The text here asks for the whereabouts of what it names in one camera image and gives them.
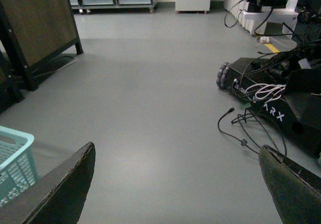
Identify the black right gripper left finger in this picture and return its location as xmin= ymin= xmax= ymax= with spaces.
xmin=1 ymin=142 xmax=96 ymax=223

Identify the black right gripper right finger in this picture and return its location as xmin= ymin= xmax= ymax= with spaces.
xmin=258 ymin=145 xmax=320 ymax=223

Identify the light blue plastic basket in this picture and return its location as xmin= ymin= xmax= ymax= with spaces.
xmin=1 ymin=126 xmax=39 ymax=206

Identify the brown wooden board stand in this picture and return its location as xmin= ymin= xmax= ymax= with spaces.
xmin=0 ymin=0 xmax=84 ymax=92

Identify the black cable on floor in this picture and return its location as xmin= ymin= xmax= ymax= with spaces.
xmin=217 ymin=107 xmax=288 ymax=157

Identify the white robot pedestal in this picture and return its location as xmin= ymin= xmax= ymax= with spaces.
xmin=240 ymin=0 xmax=305 ymax=36

